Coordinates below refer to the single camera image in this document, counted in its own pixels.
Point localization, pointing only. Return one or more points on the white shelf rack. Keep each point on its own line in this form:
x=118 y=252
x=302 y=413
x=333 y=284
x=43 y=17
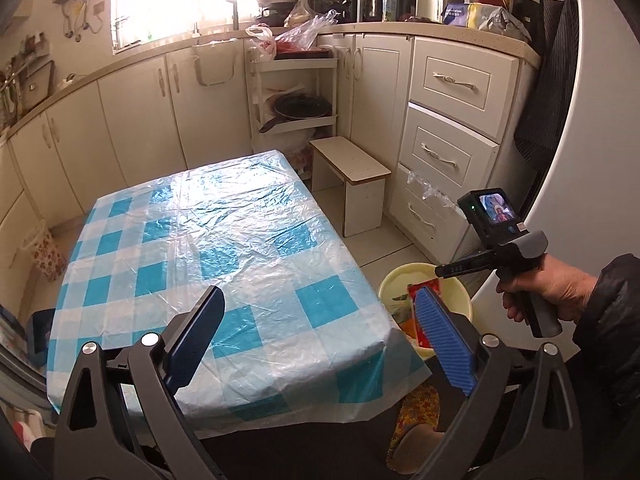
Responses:
x=266 y=81

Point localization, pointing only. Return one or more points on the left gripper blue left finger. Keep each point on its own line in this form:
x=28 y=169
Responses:
x=195 y=330

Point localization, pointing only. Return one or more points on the yellow trash bucket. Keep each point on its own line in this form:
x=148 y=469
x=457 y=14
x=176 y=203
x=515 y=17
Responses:
x=393 y=293

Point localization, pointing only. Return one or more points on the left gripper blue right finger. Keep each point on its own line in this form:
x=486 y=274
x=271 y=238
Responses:
x=455 y=356

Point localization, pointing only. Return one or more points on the blue checkered plastic tablecloth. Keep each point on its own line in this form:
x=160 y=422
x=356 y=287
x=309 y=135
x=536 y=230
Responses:
x=304 y=337

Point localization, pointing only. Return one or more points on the black frying pan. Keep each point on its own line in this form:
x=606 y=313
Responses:
x=297 y=106

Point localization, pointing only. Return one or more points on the red snack wrapper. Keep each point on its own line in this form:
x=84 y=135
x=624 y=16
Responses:
x=426 y=313

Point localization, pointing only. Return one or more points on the small white wooden stool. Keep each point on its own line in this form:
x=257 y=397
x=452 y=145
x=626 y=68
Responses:
x=335 y=161

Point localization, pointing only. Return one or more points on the person's right hand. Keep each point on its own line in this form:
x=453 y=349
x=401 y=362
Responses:
x=566 y=287

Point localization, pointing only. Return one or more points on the clear plastic bag on rack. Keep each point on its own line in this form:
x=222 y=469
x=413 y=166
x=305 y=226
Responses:
x=297 y=42

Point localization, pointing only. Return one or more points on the floral waste basket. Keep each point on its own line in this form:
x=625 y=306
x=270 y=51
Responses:
x=39 y=244

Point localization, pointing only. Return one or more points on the black jacket sleeve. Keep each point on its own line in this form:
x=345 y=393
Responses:
x=605 y=373

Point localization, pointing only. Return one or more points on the dark blue box on floor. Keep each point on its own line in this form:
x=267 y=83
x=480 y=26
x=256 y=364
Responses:
x=38 y=329

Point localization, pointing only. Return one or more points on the cream drawer cabinet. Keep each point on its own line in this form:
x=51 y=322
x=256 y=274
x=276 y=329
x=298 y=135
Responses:
x=464 y=105

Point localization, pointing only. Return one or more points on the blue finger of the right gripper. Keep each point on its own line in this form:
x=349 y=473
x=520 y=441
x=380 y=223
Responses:
x=444 y=270

